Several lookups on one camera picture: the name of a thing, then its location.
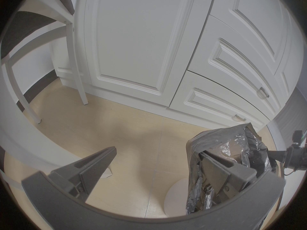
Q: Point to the white trash bin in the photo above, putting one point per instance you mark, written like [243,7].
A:
[176,198]

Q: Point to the white chair with grey seat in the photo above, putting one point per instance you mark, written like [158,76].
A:
[21,128]

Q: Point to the grey curtain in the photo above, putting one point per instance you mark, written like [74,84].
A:
[292,114]

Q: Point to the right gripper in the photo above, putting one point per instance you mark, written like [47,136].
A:
[297,158]

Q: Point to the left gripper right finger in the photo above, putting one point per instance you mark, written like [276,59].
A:
[227,174]

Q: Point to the black plastic bag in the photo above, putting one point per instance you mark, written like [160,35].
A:
[215,142]

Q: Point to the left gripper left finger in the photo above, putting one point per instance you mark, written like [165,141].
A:
[88,169]

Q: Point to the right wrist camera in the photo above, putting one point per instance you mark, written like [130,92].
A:
[297,138]

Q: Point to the white wardrobe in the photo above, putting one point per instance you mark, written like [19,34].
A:
[144,44]

